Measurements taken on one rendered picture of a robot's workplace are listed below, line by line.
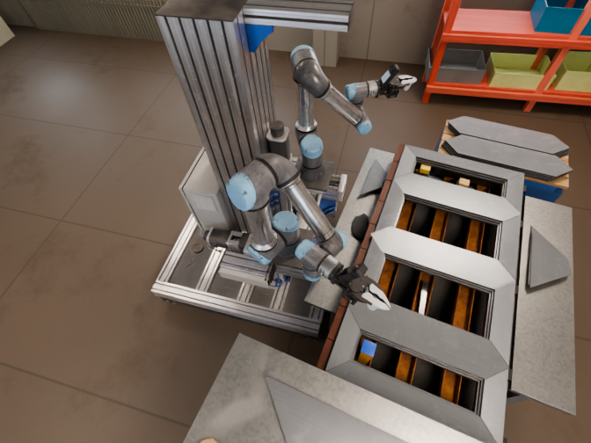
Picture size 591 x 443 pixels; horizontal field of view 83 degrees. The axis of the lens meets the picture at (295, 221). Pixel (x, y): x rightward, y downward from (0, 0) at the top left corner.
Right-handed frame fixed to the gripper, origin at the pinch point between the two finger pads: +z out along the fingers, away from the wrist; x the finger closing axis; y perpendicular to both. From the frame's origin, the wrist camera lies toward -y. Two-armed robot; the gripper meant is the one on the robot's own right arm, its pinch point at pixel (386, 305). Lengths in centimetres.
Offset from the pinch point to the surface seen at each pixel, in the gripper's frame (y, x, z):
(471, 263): 50, -80, 18
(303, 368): 44, 20, -13
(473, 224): 62, -121, 9
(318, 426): 43, 32, 4
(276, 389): 43, 33, -16
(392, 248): 52, -62, -18
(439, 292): 81, -76, 14
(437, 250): 50, -76, 1
